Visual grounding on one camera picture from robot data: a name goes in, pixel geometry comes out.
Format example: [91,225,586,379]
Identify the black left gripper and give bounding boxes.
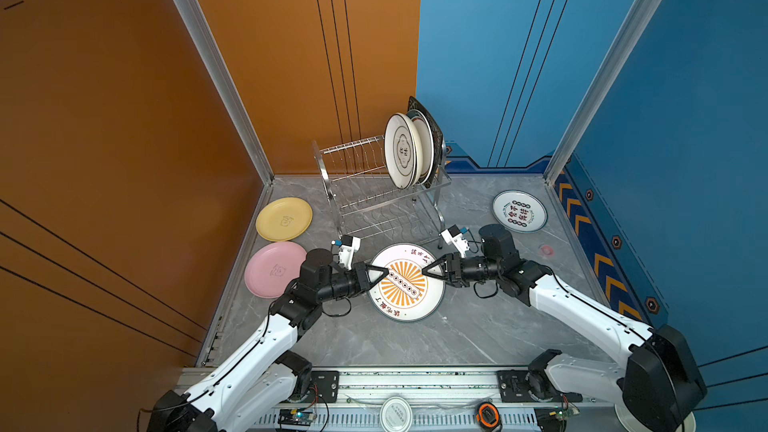
[315,263,388,307]

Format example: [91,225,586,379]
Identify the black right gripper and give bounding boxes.
[422,253,502,288]

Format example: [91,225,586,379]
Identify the white plate orange sunburst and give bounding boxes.
[368,243,446,323]

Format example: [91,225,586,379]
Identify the steel wire dish rack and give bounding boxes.
[313,136,451,259]

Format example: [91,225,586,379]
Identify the pink round plate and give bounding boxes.
[244,241,307,299]

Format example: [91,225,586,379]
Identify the white plate green red rim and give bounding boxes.
[408,109,435,184]

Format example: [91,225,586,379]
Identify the black floral square plate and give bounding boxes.
[408,96,446,188]

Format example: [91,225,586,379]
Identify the white plate green quatrefoil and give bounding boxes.
[384,113,418,189]

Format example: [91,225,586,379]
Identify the cream round plate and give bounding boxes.
[406,110,426,186]

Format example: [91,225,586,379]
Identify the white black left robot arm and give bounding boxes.
[140,248,389,431]

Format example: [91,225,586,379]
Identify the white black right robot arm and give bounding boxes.
[422,224,707,431]

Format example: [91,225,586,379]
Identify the white plate black characters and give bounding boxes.
[492,190,548,233]

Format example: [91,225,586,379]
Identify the yellow round plate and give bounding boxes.
[256,197,313,242]

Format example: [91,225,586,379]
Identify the white round lid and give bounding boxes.
[379,397,414,432]

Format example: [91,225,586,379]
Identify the green circuit board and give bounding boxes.
[276,409,317,431]

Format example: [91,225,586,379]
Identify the orange black tape measure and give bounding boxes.
[475,401,503,432]

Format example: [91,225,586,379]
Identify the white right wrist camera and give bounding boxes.
[440,225,470,258]

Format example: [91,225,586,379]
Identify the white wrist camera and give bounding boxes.
[440,225,470,258]
[331,235,361,270]

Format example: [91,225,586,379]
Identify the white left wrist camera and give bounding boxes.
[331,235,361,270]

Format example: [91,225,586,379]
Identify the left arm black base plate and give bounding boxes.
[268,370,340,405]

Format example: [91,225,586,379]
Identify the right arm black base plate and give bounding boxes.
[496,369,584,403]

